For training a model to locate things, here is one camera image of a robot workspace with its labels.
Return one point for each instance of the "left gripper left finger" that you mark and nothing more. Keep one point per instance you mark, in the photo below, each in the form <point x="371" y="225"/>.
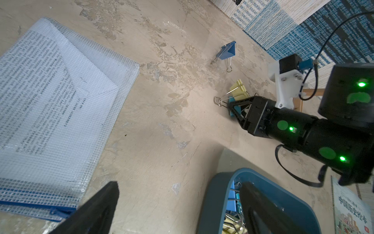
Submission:
<point x="95" y="216"/>

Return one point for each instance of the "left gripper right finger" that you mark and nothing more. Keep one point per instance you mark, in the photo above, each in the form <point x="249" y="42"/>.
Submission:
<point x="261" y="213"/>

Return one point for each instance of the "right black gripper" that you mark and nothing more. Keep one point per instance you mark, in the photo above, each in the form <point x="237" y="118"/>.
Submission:
<point x="262" y="119"/>

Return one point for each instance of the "yellow binder clip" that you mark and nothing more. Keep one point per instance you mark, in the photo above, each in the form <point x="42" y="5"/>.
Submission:
<point x="233" y="225"/>
<point x="236" y="92"/>

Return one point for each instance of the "blue binder clip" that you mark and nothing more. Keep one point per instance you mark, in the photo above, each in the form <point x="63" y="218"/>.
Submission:
<point x="227" y="52"/>
<point x="231" y="204"/>

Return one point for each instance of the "teal plastic storage box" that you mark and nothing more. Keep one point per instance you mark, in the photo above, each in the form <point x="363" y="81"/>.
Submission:
<point x="216" y="198"/>

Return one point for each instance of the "teal binder clip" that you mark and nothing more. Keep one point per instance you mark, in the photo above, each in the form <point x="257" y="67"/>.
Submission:
<point x="236" y="108"/>

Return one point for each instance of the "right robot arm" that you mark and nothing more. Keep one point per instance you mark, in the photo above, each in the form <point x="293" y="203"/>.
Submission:
<point x="341" y="138"/>

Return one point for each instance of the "colourful history picture book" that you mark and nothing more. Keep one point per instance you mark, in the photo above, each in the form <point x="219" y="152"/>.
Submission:
<point x="351" y="214"/>

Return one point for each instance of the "white paper document pouch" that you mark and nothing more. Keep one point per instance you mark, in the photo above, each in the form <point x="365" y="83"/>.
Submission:
<point x="61" y="94"/>

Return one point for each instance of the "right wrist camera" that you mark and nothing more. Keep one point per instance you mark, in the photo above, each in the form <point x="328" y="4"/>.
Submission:
<point x="288" y="76"/>

